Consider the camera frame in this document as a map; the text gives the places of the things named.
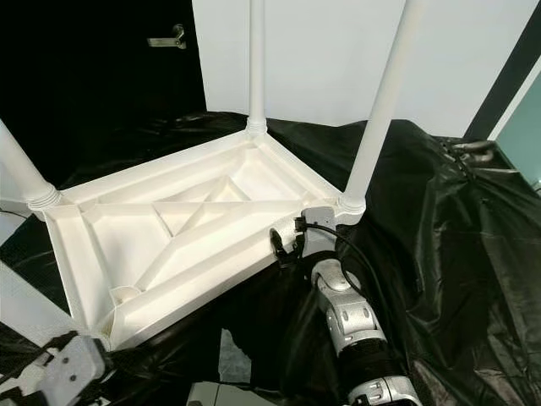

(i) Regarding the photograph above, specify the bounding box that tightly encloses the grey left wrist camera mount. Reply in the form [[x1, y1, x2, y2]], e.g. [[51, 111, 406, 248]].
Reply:
[[38, 337, 109, 406]]

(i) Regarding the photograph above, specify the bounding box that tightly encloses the teal glass panel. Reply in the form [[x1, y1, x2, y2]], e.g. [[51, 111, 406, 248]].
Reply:
[[495, 85, 541, 187]]

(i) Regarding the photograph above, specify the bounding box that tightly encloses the black window frame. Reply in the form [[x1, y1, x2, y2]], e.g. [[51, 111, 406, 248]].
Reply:
[[465, 17, 541, 140]]

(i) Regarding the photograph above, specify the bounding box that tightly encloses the black plastic cover sheet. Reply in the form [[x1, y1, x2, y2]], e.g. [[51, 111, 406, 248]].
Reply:
[[0, 110, 541, 403]]

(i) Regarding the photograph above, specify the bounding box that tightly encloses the metal door handle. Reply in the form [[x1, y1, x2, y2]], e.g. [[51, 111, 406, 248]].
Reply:
[[147, 24, 188, 49]]

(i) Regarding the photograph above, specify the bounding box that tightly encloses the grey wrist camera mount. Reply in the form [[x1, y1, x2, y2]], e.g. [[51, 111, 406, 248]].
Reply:
[[303, 206, 339, 255], [38, 337, 109, 406]]

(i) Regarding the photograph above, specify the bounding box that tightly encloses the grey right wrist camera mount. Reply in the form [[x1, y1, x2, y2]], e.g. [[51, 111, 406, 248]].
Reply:
[[303, 206, 339, 255]]

